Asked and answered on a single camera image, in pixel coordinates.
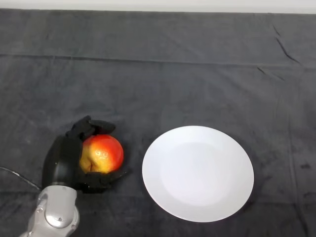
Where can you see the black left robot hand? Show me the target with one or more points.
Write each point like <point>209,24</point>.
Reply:
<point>65,160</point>

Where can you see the round white plate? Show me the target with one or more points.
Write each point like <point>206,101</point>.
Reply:
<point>197,175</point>

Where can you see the black cloth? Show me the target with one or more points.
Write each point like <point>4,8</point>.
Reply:
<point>172,86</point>

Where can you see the red and yellow apple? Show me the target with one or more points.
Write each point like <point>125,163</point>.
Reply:
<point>106,153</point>

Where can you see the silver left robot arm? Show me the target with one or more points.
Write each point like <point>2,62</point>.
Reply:
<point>55,212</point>

